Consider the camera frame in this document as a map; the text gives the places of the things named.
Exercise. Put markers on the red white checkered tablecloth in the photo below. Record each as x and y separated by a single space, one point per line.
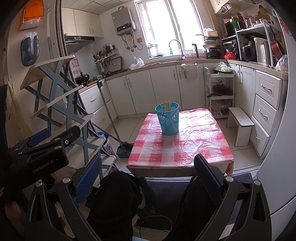
199 133

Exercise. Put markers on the white bag holder on cabinet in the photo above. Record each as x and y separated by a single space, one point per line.
190 70

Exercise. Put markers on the range hood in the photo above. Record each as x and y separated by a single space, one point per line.
75 43

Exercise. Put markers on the finger of the handheld left gripper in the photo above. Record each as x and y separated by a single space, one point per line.
39 137

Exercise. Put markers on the wall utensil rack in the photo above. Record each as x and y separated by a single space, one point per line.
108 61

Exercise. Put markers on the red plastic bag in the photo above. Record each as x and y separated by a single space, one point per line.
229 55

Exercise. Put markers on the black wok on stove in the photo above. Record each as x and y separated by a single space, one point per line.
82 79

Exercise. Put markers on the teal perforated plastic basket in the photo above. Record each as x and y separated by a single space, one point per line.
169 120

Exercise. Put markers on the white electric kettle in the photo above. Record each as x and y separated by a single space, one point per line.
262 50

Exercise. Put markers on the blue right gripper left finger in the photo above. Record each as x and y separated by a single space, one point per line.
84 183

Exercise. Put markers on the broom with metal handle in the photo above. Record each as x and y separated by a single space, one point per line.
122 149

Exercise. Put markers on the chrome kitchen faucet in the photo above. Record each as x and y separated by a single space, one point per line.
178 47

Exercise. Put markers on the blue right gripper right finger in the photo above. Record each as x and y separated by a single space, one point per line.
211 176

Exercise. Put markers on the floral trash bin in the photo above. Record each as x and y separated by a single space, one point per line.
107 149

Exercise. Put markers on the white plastic bag on counter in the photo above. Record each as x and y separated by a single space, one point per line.
137 63

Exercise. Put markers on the white rolling kitchen cart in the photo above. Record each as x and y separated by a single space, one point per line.
220 93

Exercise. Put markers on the small white wooden stool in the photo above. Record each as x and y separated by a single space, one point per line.
238 118

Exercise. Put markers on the white gas water heater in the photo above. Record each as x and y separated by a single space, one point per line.
123 21

